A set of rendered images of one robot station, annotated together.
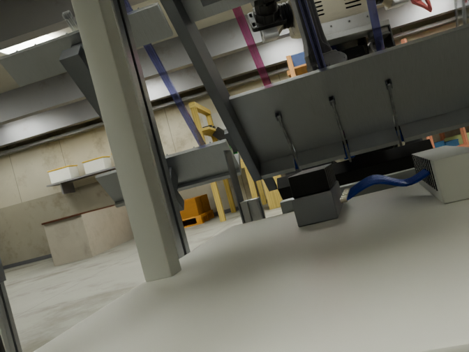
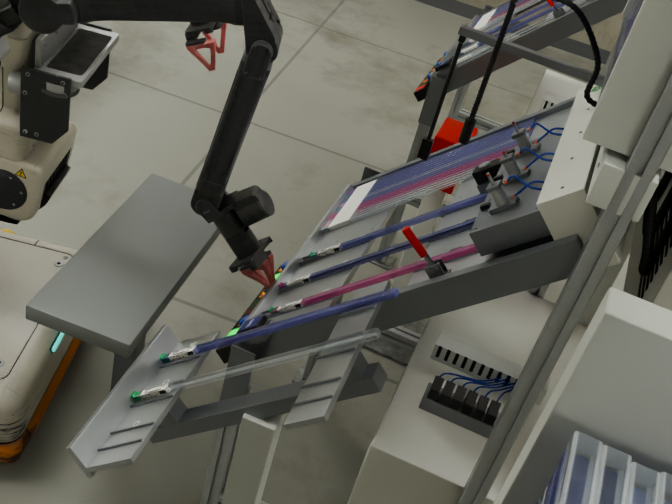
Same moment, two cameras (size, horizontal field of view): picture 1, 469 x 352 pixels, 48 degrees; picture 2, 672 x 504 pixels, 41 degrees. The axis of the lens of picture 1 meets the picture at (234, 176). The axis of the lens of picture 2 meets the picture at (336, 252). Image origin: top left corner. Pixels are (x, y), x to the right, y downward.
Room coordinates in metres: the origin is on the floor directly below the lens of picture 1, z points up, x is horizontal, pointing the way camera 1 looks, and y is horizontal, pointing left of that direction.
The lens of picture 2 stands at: (1.13, 1.24, 1.95)
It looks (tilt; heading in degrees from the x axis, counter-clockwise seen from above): 36 degrees down; 267
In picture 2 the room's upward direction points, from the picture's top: 16 degrees clockwise
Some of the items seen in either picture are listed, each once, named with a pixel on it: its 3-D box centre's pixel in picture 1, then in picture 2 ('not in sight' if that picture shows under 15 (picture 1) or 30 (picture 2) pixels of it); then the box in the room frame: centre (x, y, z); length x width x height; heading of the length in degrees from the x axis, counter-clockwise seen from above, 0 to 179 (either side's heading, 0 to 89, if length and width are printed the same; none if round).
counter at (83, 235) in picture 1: (94, 230); not in sight; (9.75, 2.75, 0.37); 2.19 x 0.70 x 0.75; 170
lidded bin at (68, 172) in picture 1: (64, 174); not in sight; (10.76, 3.35, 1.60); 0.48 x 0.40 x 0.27; 80
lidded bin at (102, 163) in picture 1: (98, 165); not in sight; (10.63, 2.60, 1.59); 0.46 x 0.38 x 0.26; 80
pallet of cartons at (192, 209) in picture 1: (174, 216); not in sight; (10.14, 1.32, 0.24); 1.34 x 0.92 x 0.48; 80
